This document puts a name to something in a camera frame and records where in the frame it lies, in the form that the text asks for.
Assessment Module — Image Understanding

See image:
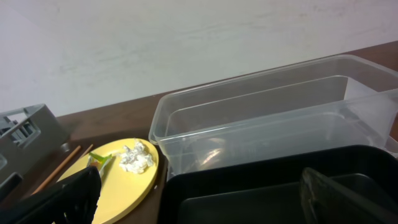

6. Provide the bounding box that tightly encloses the green vegetable scrap wrapper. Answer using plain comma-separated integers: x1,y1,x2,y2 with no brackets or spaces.
86,152,113,176

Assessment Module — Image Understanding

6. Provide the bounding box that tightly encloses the grey dishwasher rack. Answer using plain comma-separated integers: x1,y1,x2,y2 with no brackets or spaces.
1,104,68,200

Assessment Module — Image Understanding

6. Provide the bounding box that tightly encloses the yellow plate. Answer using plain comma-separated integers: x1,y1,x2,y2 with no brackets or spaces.
57,138,160,224

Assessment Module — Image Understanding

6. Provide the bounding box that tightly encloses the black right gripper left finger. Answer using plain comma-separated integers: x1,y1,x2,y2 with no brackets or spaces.
1,166,101,224

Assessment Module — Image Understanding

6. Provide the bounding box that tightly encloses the clear plastic bin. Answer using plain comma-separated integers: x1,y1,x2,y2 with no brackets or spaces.
149,55,397,176

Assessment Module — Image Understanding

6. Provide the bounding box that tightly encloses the black plastic bin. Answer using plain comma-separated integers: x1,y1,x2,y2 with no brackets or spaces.
157,145,397,223

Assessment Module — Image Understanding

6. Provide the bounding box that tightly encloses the white paper napkin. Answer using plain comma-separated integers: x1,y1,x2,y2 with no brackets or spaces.
119,139,155,174

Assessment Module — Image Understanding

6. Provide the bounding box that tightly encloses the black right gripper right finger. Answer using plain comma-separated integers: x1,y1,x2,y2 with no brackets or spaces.
300,167,397,224

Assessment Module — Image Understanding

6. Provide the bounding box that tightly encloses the wooden chopstick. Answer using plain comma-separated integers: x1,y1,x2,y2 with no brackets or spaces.
32,146,81,195
80,144,94,158

